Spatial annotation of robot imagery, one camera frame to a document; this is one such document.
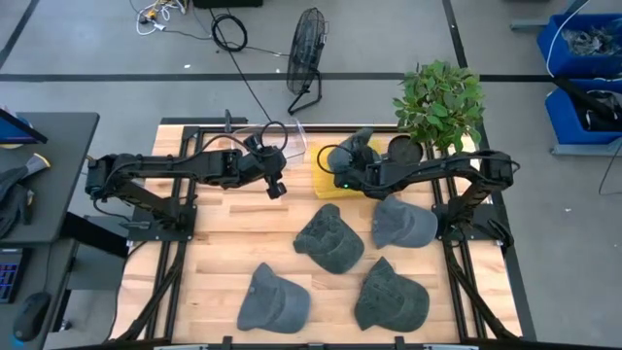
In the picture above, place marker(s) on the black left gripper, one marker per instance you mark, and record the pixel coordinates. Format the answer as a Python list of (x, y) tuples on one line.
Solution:
[(262, 163)]

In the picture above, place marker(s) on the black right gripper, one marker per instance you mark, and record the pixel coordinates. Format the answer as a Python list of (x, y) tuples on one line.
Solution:
[(357, 170)]

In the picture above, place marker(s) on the dark green baseball cap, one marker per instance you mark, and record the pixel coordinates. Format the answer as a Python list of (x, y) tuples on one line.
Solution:
[(391, 302), (329, 239)]

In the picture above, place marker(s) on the grey baseball cap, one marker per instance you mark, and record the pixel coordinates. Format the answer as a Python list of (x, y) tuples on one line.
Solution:
[(403, 224), (273, 304)]

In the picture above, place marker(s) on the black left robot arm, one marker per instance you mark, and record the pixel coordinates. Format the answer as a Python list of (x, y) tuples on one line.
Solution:
[(160, 167)]

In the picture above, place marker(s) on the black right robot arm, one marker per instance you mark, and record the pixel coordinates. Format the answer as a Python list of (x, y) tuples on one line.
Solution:
[(437, 170)]

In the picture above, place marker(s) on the yellow plastic bin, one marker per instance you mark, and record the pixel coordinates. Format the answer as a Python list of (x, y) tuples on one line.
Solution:
[(323, 187)]

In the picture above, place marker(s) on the black plant pot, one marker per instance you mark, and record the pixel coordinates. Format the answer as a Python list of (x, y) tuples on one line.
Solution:
[(405, 150)]

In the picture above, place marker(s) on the clear plastic bin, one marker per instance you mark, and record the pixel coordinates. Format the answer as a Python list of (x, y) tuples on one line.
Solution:
[(294, 141)]

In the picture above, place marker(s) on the green leafy potted plant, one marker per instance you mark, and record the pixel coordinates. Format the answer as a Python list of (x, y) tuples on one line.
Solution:
[(439, 104)]

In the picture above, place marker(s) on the black floor fan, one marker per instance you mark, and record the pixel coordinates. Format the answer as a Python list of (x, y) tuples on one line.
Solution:
[(305, 51)]

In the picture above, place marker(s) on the blue storage bin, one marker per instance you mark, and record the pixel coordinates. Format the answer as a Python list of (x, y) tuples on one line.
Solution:
[(563, 121), (559, 53)]

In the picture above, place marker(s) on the black side desk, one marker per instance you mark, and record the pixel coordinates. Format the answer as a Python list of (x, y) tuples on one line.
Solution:
[(58, 185)]

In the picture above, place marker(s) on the monitor with blue screen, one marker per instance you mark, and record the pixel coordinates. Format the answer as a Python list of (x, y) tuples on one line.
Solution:
[(17, 129)]

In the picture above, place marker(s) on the black computer mouse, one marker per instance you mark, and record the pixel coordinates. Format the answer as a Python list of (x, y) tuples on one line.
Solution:
[(30, 316)]

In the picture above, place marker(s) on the black backlit keyboard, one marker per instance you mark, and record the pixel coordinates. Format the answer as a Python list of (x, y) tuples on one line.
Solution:
[(9, 274)]

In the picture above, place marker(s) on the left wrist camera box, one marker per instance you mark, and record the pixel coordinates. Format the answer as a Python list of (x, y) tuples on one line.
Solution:
[(253, 142)]

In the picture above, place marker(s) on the black aluminium table frame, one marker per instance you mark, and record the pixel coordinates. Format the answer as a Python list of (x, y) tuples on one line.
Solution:
[(167, 272)]

